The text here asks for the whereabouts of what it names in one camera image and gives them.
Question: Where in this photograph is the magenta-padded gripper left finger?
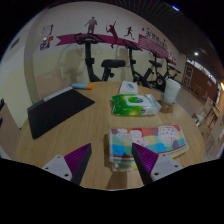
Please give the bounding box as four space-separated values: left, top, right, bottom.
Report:
42 143 93 186

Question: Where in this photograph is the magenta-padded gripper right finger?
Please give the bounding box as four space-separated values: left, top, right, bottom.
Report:
131 142 184 186

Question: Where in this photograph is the dark tablet with cover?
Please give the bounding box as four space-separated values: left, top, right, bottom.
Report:
26 86 96 140

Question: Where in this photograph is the green wet wipes pack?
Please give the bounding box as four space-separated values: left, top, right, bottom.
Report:
111 93 163 117

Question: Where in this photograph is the brown tape roll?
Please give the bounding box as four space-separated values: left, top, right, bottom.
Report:
159 98 178 113

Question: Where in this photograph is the white paper cup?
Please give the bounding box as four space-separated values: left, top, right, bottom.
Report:
162 78 182 105

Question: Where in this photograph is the blue and orange tube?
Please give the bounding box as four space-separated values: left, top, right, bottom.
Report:
71 82 95 91

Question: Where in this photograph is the small white box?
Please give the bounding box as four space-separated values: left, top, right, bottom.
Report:
118 80 139 96

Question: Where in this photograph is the brown chair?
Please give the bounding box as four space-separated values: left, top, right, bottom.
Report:
0 98 21 158

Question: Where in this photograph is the group of wooden chairs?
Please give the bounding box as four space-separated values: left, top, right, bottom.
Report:
191 96 224 158

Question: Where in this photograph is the black exercise bike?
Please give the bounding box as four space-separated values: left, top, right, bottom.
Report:
164 56 183 82
150 49 168 92
73 32 127 83
121 39 164 90

